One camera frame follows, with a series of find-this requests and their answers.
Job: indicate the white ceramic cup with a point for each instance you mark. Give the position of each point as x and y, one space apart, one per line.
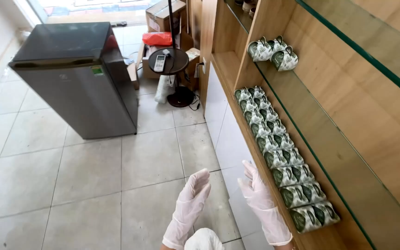
248 5
252 13

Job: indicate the open cardboard box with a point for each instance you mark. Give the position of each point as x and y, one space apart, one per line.
145 67

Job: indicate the white crumpled cloth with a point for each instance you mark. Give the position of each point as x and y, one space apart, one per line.
203 240

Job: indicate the cardboard box with label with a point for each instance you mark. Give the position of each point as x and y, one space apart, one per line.
193 60

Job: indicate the green leaf gift box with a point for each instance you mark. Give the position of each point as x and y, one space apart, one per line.
279 43
285 59
260 50

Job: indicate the person's left hand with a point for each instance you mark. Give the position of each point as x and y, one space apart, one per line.
189 205

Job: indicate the person's right hand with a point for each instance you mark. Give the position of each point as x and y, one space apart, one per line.
259 201

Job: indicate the long glass shelf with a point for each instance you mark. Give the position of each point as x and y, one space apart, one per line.
366 55
311 149

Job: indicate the black door floor latch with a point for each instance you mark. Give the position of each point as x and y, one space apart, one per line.
118 23

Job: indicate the black round stand table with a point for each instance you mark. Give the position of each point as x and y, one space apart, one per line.
177 64

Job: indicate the white plastic sack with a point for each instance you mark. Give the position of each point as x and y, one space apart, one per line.
163 90

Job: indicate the white wall socket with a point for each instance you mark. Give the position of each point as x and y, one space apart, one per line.
204 65

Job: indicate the red plastic bag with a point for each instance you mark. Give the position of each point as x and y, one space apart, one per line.
157 39

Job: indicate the row of leaf-print packages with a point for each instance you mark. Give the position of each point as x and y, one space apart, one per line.
283 163

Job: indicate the white remote control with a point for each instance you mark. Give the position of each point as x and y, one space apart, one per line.
159 63

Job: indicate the grey mini fridge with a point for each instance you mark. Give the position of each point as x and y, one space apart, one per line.
75 86

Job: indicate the small white adapter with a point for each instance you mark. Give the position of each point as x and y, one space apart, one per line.
166 52

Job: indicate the short glass shelf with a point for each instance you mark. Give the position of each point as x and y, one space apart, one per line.
238 15

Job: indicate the wooden shelf unit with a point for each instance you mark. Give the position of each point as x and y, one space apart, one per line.
352 114

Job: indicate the closed cardboard box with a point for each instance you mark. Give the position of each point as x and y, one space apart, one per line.
160 15

